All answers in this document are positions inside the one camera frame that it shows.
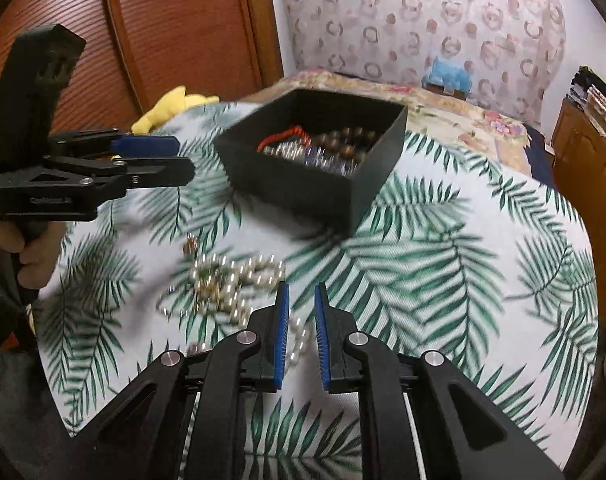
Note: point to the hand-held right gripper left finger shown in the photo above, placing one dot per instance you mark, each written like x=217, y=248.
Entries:
x=282, y=330

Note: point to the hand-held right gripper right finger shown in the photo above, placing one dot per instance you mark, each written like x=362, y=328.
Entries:
x=322, y=340

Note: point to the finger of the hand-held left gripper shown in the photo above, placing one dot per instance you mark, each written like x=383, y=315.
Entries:
x=158, y=172
x=143, y=145

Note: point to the silver wavy hairpin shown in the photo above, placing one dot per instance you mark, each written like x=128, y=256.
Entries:
x=285, y=151

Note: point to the black square box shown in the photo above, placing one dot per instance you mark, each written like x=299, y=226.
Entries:
x=293, y=195

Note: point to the person's left forearm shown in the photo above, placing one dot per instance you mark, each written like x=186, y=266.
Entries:
x=0, y=315

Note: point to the person's left hand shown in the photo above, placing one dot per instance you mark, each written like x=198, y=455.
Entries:
x=43, y=265

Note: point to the yellow plush toy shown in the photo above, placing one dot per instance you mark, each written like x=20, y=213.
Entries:
x=163, y=107

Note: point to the small bronze ornament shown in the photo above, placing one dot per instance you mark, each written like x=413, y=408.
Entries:
x=190, y=246

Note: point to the brown slatted wooden wardrobe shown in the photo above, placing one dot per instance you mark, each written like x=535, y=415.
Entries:
x=183, y=25

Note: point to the dark blue bed sheet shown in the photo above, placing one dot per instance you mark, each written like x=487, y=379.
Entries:
x=538, y=155

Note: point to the blue plush toy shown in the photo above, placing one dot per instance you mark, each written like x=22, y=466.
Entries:
x=448, y=75

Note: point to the wooden side cabinet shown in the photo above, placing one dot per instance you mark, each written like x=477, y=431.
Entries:
x=593, y=175

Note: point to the floral folded cloth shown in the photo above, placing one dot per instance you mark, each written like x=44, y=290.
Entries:
x=605, y=107

